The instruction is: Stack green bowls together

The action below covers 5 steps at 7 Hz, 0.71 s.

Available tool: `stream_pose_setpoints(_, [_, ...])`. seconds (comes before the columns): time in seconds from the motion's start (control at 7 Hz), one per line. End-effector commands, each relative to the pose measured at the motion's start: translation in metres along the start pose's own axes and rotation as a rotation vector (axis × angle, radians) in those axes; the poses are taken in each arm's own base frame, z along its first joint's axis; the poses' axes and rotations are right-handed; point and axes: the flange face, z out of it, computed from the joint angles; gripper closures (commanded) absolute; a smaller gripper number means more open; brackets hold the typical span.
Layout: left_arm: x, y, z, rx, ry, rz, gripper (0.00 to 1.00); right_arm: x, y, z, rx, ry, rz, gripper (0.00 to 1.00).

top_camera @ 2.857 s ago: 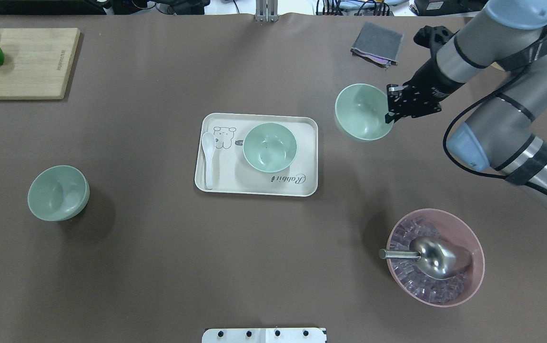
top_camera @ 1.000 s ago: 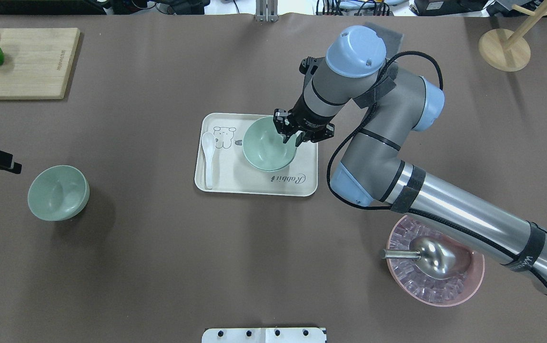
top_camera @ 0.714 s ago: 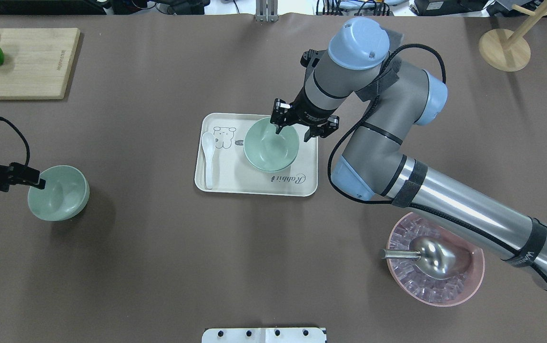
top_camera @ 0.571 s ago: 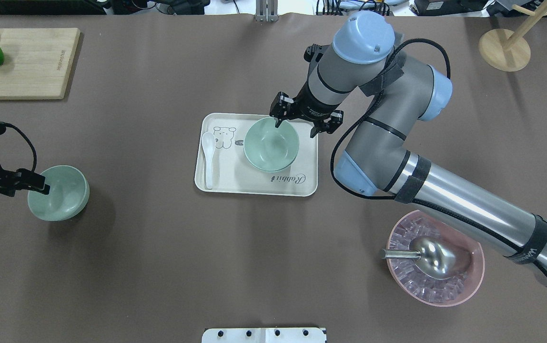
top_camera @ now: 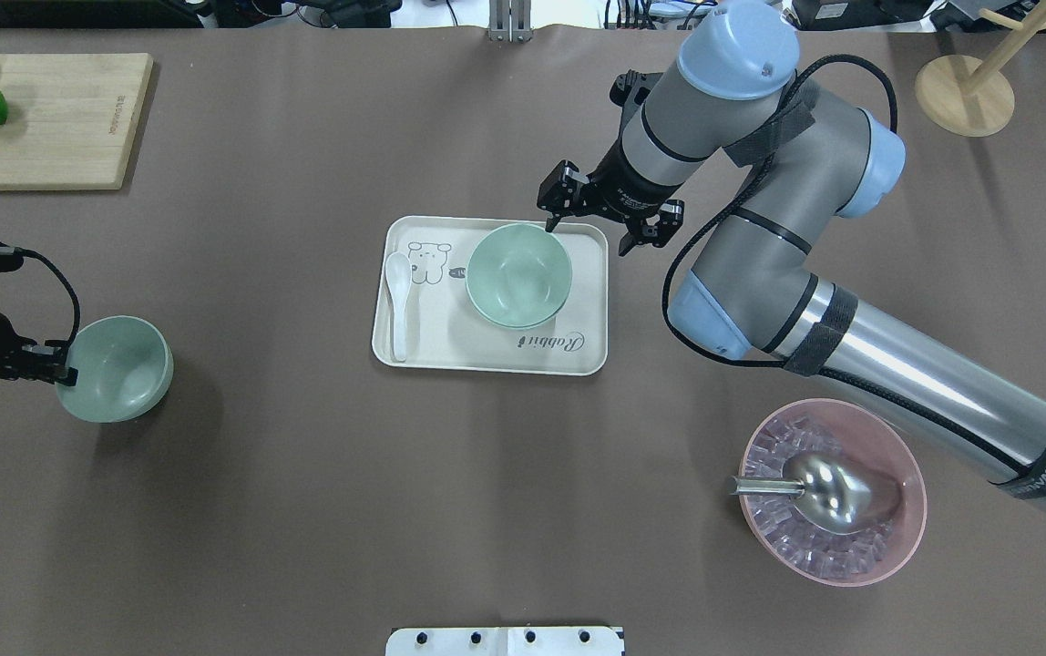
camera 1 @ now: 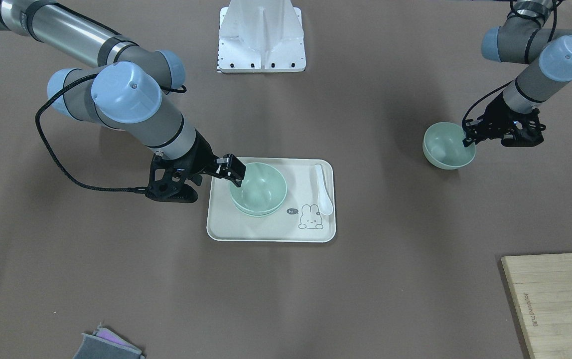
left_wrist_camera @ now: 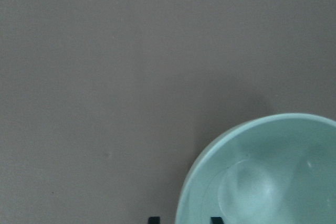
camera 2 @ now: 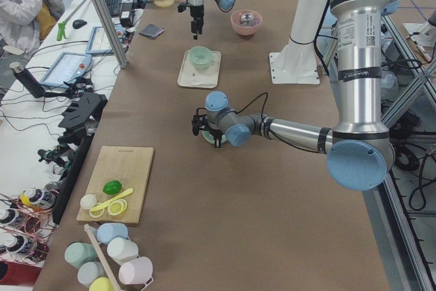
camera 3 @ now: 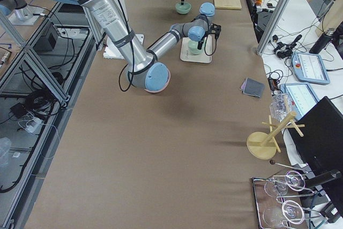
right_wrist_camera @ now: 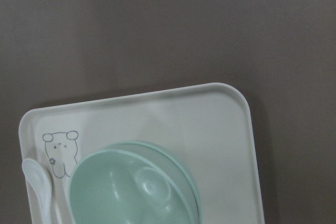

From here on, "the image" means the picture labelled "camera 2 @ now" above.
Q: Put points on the pink bowl with ice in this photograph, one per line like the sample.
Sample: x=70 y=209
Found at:
x=243 y=30

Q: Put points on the black water bottle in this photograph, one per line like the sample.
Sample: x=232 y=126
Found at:
x=24 y=76

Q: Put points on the wooden cutting board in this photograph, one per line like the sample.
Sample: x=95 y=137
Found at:
x=129 y=165

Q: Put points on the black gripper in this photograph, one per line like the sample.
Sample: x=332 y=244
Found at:
x=214 y=130
x=196 y=18

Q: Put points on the seated person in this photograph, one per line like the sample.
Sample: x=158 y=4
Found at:
x=25 y=24

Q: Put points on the white garlic bulb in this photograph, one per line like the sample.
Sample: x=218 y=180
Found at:
x=88 y=201

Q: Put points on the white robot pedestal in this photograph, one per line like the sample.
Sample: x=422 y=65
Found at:
x=296 y=63

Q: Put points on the lemon slice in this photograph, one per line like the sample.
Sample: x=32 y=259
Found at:
x=117 y=207

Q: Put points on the aluminium frame post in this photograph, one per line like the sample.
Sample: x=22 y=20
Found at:
x=107 y=24

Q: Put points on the yellow plastic knife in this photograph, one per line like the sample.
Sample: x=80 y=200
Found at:
x=105 y=204

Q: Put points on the pastel mug rack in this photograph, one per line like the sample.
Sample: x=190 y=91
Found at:
x=110 y=260

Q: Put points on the grey folded cloth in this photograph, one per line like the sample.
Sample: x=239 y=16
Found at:
x=151 y=31

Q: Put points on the green lime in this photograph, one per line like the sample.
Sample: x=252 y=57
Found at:
x=112 y=187

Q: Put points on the blue teach pendant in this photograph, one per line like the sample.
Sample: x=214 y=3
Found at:
x=98 y=43
x=68 y=67

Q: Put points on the cream rabbit tray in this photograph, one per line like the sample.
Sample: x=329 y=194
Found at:
x=191 y=77

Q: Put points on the bottle wire basket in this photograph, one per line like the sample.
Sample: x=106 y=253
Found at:
x=27 y=225

